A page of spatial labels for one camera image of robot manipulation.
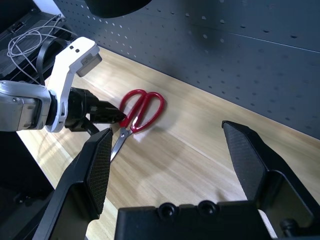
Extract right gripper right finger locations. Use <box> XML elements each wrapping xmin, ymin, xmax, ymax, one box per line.
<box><xmin>221</xmin><ymin>120</ymin><xmax>320</xmax><ymax>230</ymax></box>

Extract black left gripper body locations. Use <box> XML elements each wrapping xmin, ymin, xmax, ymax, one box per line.
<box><xmin>65</xmin><ymin>87</ymin><xmax>98</xmax><ymax>133</ymax></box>

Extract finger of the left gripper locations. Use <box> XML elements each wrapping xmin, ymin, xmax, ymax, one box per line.
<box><xmin>96</xmin><ymin>99</ymin><xmax>127</xmax><ymax>125</ymax></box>
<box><xmin>84</xmin><ymin>117</ymin><xmax>101</xmax><ymax>136</ymax></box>

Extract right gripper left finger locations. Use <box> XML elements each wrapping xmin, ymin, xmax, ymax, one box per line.
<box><xmin>32</xmin><ymin>127</ymin><xmax>114</xmax><ymax>240</ymax></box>

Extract red handled scissors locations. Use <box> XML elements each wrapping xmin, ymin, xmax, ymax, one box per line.
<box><xmin>109</xmin><ymin>89</ymin><xmax>166</xmax><ymax>162</ymax></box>

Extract dark grey pegboard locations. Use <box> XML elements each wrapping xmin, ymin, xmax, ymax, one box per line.
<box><xmin>53</xmin><ymin>0</ymin><xmax>320</xmax><ymax>141</ymax></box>

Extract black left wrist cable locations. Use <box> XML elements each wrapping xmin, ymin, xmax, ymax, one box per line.
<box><xmin>36</xmin><ymin>37</ymin><xmax>68</xmax><ymax>86</ymax></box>

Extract grey cable bundle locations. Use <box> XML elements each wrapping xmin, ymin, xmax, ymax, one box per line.
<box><xmin>7</xmin><ymin>13</ymin><xmax>78</xmax><ymax>86</ymax></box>

